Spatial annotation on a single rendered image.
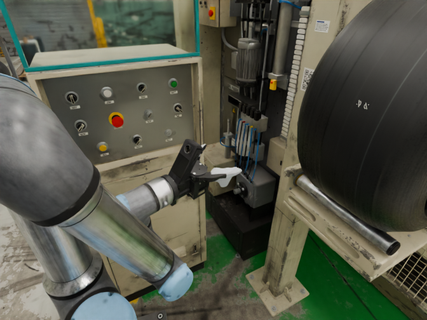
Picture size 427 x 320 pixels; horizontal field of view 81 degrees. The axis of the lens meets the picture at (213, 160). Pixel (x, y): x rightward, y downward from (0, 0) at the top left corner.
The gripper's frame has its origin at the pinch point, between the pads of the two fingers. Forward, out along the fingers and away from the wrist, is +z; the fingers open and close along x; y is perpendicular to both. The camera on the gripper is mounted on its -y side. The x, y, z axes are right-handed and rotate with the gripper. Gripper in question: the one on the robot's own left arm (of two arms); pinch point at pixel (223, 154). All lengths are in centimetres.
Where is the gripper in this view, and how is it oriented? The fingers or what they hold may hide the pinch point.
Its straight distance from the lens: 73.5
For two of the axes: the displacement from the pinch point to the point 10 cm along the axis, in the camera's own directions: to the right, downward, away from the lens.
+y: -0.9, 7.8, 6.2
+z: 7.3, -3.7, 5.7
